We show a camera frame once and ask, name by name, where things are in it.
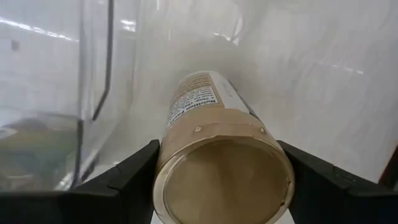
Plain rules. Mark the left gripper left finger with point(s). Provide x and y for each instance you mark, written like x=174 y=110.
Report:
x=93 y=202

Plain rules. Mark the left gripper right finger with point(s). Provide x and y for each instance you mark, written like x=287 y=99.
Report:
x=342 y=202

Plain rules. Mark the clear plastic bin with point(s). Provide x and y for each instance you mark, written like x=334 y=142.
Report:
x=93 y=46

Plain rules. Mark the tan-lid seasoning jar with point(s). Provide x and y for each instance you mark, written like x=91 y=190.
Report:
x=217 y=174

